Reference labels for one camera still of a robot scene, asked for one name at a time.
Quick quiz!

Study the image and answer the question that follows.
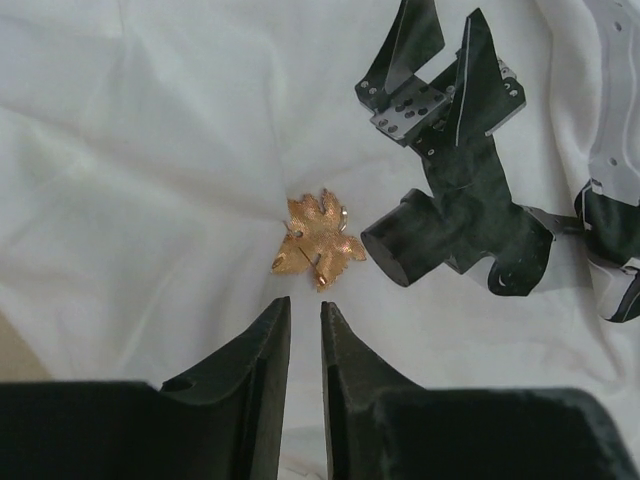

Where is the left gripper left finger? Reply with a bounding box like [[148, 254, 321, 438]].
[[159, 297, 291, 479]]

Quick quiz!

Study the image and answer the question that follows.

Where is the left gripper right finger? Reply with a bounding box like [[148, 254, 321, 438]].
[[320, 302, 433, 479]]

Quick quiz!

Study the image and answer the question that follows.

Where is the white printed t-shirt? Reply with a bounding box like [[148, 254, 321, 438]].
[[1, 1, 639, 479]]

